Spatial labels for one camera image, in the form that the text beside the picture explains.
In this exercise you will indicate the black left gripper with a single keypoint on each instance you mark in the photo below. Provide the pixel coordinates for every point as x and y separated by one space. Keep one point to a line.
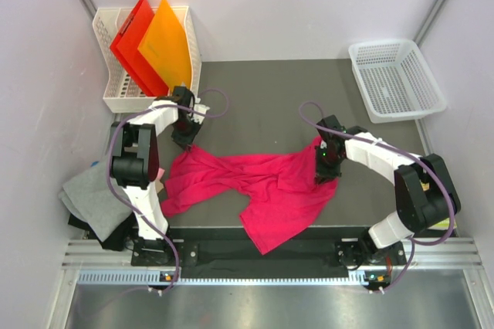
186 141

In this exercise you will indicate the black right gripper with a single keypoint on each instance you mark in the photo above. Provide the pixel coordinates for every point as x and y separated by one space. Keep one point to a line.
322 173

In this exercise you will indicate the pink red t shirt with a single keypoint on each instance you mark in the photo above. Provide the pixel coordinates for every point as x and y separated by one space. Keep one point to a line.
284 198

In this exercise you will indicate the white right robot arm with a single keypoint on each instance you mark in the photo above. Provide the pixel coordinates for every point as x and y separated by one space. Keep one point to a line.
424 192

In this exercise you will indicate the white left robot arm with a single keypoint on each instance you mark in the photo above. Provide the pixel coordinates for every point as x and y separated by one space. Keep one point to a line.
134 164

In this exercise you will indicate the brown folded cloth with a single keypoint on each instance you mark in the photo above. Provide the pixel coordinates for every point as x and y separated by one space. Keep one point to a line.
159 186

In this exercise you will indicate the white file organizer rack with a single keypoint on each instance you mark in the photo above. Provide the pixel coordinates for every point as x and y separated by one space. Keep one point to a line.
122 95

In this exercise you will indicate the orange plastic folder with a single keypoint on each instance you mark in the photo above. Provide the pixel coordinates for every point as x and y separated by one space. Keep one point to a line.
165 48

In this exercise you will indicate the white plastic mesh basket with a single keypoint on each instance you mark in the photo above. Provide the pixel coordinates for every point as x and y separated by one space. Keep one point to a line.
394 80

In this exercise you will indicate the red plastic folder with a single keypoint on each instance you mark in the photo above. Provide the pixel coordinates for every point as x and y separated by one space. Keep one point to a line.
125 49

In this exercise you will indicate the grey folded t shirt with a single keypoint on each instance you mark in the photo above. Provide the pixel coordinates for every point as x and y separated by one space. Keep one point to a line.
88 197

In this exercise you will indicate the green treehouse book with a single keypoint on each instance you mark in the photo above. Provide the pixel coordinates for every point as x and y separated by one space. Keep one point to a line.
442 225

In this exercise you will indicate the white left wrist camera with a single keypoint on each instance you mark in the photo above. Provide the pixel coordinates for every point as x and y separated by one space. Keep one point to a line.
199 111

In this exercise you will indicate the aluminium front rail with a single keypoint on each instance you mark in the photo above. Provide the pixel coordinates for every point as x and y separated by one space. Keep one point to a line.
92 265

